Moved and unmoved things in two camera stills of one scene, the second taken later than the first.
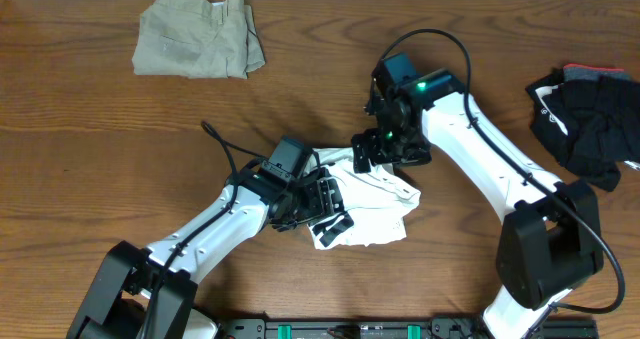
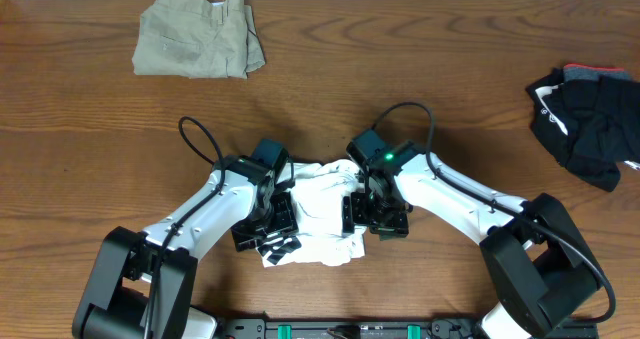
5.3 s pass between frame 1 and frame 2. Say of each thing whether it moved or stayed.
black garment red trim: stayed
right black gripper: moved
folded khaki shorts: stayed
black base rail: stayed
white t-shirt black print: moved
